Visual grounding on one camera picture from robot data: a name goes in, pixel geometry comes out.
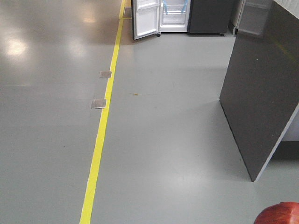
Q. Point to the red yellow apple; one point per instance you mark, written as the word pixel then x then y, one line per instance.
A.
pixel 281 213

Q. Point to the refrigerator door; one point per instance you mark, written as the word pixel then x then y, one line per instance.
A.
pixel 145 18

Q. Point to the near metal floor plate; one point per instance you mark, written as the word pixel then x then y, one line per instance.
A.
pixel 98 103

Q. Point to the metal floor plate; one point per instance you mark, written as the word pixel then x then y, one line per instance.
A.
pixel 98 103
pixel 105 74

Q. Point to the far metal floor plate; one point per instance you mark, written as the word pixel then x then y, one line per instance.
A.
pixel 105 74

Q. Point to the clear crisper drawer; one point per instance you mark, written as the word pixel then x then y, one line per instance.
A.
pixel 173 17

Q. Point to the dark grey refrigerator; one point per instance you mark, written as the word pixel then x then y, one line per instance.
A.
pixel 203 17

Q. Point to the grey kitchen island cabinet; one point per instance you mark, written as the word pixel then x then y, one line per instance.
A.
pixel 260 93

